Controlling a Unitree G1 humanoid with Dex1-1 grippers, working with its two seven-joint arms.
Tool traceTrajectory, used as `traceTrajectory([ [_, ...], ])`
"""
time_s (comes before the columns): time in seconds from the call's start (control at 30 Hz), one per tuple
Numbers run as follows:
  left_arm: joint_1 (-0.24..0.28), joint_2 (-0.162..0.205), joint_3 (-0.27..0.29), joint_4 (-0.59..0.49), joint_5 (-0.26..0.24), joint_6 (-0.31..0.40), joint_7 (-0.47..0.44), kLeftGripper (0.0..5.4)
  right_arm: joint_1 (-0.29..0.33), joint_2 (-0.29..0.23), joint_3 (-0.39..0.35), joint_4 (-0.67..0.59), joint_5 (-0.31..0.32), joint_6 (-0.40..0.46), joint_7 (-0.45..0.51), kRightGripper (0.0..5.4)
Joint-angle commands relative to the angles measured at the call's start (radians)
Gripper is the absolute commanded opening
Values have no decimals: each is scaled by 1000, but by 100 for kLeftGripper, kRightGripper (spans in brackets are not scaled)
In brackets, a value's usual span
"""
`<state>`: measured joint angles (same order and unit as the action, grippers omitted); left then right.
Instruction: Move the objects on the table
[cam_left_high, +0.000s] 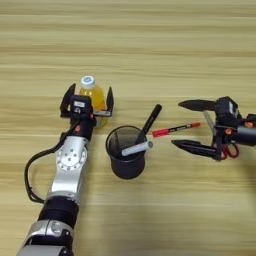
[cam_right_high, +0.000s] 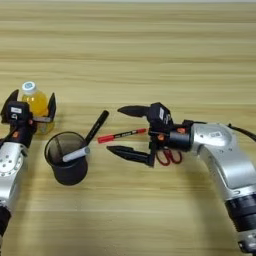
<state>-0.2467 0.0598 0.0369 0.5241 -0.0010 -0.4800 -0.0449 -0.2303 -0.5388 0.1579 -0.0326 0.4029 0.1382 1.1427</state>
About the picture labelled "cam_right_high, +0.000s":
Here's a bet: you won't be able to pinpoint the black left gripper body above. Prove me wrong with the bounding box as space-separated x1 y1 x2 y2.
1 114 54 149

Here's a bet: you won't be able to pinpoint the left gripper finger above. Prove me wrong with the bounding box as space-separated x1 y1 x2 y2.
0 89 20 116
47 92 57 123

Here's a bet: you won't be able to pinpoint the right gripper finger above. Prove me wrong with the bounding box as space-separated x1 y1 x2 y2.
106 145 152 166
117 105 151 119

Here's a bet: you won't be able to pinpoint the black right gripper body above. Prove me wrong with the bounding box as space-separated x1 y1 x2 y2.
148 116 195 168

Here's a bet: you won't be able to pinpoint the orange juice bottle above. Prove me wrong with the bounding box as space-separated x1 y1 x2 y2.
21 81 56 135

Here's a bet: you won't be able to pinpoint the red handled scissors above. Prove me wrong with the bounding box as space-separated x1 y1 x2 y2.
154 148 184 167

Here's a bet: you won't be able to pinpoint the red capped marker pen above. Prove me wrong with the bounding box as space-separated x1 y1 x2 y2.
97 128 149 145

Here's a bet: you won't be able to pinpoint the black marker pen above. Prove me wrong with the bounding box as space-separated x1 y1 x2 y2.
84 110 110 146

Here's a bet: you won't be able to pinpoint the grey white marker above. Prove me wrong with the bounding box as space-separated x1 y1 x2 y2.
62 146 91 163

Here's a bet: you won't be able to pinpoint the black mesh pen cup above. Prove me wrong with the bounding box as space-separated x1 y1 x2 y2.
44 131 90 187

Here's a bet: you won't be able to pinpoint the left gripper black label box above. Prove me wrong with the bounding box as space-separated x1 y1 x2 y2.
5 101 32 126

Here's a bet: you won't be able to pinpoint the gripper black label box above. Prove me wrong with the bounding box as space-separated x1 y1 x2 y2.
147 102 175 133
5 101 32 126

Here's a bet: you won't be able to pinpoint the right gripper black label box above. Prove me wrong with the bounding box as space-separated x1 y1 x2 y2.
147 102 175 133

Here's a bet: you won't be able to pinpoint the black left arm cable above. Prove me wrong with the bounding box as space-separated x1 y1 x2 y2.
0 127 18 145

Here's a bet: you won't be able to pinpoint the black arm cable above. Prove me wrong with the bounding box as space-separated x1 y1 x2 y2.
227 123 256 142
0 127 18 145

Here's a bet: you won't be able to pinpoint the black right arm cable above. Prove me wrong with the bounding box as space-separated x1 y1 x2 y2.
227 123 256 142

